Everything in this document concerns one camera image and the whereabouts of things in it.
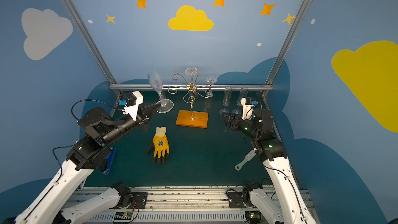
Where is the clear flute glass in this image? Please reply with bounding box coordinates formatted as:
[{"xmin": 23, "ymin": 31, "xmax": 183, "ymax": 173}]
[
  {"xmin": 185, "ymin": 67, "xmax": 198, "ymax": 100},
  {"xmin": 148, "ymin": 71, "xmax": 174, "ymax": 114},
  {"xmin": 204, "ymin": 76, "xmax": 217, "ymax": 113},
  {"xmin": 219, "ymin": 87, "xmax": 232, "ymax": 115},
  {"xmin": 232, "ymin": 87, "xmax": 249, "ymax": 115}
]

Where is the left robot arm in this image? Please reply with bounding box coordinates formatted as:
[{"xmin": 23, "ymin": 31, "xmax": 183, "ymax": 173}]
[{"xmin": 4, "ymin": 100, "xmax": 161, "ymax": 224}]

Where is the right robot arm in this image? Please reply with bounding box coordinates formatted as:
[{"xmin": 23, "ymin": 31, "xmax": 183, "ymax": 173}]
[{"xmin": 222, "ymin": 109, "xmax": 316, "ymax": 224}]

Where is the white plastic brush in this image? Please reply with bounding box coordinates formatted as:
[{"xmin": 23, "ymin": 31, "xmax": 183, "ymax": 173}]
[{"xmin": 235, "ymin": 150, "xmax": 256, "ymax": 171}]

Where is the yellow black work glove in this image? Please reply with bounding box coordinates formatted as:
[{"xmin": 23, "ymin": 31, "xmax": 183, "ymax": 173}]
[{"xmin": 146, "ymin": 127, "xmax": 170, "ymax": 165}]

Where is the blue stapler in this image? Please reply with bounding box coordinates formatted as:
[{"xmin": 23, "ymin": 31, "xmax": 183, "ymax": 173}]
[{"xmin": 99, "ymin": 147, "xmax": 116, "ymax": 175}]

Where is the right controller board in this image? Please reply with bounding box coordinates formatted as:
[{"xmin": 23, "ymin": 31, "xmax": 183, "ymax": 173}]
[{"xmin": 245, "ymin": 211, "xmax": 262, "ymax": 224}]

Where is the controller board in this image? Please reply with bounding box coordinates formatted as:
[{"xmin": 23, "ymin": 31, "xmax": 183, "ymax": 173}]
[
  {"xmin": 113, "ymin": 212, "xmax": 134, "ymax": 224},
  {"xmin": 245, "ymin": 211, "xmax": 262, "ymax": 224}
]

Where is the left controller board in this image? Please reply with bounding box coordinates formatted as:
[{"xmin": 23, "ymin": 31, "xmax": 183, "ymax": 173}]
[{"xmin": 113, "ymin": 212, "xmax": 134, "ymax": 224}]

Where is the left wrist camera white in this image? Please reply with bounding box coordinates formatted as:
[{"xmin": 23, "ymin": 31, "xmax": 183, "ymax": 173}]
[{"xmin": 118, "ymin": 91, "xmax": 144, "ymax": 121}]

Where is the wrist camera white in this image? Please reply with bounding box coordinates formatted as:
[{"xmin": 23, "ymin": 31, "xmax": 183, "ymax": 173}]
[
  {"xmin": 118, "ymin": 91, "xmax": 144, "ymax": 121},
  {"xmin": 241, "ymin": 97, "xmax": 258, "ymax": 120}
]

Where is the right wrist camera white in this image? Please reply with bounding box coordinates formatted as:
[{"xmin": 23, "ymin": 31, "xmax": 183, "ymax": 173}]
[{"xmin": 241, "ymin": 97, "xmax": 258, "ymax": 120}]

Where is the horizontal aluminium frame bar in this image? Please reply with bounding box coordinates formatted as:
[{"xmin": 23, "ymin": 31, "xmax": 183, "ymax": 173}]
[{"xmin": 109, "ymin": 84, "xmax": 273, "ymax": 91}]

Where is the gold wire glass rack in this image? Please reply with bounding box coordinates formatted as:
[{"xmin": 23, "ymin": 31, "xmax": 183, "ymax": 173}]
[{"xmin": 172, "ymin": 73, "xmax": 209, "ymax": 129}]

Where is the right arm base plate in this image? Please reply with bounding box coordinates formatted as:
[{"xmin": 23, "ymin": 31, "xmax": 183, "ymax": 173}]
[{"xmin": 226, "ymin": 190, "xmax": 248, "ymax": 208}]

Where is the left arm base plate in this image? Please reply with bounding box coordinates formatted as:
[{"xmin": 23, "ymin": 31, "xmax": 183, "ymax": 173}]
[{"xmin": 125, "ymin": 192, "xmax": 148, "ymax": 209}]

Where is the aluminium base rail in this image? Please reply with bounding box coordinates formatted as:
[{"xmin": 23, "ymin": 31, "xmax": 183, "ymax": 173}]
[{"xmin": 49, "ymin": 186, "xmax": 321, "ymax": 224}]

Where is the left aluminium frame post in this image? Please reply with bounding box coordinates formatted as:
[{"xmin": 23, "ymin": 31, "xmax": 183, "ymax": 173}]
[{"xmin": 61, "ymin": 0, "xmax": 117, "ymax": 84}]

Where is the aluminium frame post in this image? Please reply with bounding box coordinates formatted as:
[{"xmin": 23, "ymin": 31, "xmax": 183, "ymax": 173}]
[
  {"xmin": 61, "ymin": 0, "xmax": 117, "ymax": 84},
  {"xmin": 262, "ymin": 0, "xmax": 313, "ymax": 101}
]

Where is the right aluminium frame post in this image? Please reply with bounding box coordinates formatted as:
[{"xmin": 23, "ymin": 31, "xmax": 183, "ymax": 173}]
[{"xmin": 262, "ymin": 0, "xmax": 313, "ymax": 101}]

